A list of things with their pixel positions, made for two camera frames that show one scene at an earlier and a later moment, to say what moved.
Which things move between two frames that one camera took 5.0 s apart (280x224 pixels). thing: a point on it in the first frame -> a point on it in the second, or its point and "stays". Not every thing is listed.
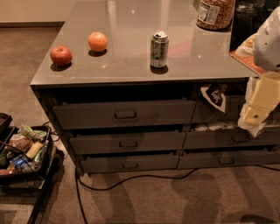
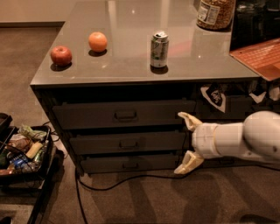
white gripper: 268,44 -> 203,140
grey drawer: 127,143 stays
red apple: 60,55 stays
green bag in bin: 36,135 stays
